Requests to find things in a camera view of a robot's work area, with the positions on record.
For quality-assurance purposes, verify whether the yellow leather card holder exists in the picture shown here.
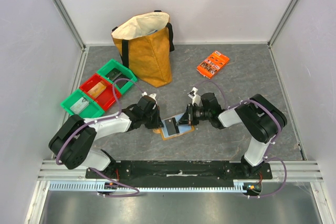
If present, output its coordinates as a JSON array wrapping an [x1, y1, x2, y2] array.
[[152, 113, 195, 141]]

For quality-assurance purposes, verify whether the black card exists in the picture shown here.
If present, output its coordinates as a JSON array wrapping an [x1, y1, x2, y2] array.
[[106, 68, 128, 89], [164, 118, 180, 136]]

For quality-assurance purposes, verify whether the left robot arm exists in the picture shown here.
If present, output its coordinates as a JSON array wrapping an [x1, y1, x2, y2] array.
[[49, 93, 163, 178]]

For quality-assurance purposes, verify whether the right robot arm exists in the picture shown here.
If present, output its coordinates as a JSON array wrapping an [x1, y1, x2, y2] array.
[[176, 92, 287, 179]]

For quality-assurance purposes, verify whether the black card in bin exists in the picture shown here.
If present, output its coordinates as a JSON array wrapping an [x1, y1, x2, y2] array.
[[106, 68, 128, 89]]

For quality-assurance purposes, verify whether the tan card in bin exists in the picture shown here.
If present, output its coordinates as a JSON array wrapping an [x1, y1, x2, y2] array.
[[87, 81, 106, 98]]

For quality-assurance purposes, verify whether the grey card in bin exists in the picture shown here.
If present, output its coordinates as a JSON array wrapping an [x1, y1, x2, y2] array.
[[70, 97, 89, 114]]

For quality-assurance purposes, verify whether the orange screw box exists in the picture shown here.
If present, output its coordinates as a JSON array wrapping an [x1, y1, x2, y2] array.
[[196, 50, 230, 79]]

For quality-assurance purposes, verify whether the red bin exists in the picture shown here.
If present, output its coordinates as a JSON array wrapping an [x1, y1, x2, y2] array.
[[79, 73, 121, 112]]

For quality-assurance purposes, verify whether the green bin far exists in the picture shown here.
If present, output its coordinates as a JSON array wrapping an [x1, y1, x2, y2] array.
[[97, 59, 138, 94]]

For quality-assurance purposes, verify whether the green bin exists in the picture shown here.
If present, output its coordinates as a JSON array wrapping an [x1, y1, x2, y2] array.
[[97, 59, 138, 94], [60, 89, 104, 118]]

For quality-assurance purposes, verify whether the green bin near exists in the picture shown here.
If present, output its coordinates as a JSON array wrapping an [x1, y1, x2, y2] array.
[[60, 89, 104, 118]]

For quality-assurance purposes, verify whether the brown paper tote bag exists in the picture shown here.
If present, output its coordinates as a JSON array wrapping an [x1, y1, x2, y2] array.
[[111, 10, 175, 88]]

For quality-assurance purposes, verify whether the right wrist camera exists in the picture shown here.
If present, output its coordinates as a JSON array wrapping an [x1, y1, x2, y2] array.
[[188, 87, 201, 105]]

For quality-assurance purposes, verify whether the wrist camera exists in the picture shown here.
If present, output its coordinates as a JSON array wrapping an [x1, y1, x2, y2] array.
[[141, 92, 157, 103], [188, 87, 201, 105]]

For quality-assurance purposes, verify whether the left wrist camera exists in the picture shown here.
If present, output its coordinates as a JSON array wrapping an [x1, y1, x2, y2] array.
[[141, 92, 157, 103]]

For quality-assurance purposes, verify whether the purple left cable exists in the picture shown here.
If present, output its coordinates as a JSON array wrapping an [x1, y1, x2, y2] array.
[[55, 78, 148, 198]]

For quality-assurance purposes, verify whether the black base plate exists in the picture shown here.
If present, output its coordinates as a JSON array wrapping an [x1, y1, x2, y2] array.
[[101, 161, 272, 180]]

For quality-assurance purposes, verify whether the slotted cable duct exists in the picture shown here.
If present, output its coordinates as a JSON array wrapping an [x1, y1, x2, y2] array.
[[49, 181, 247, 193]]

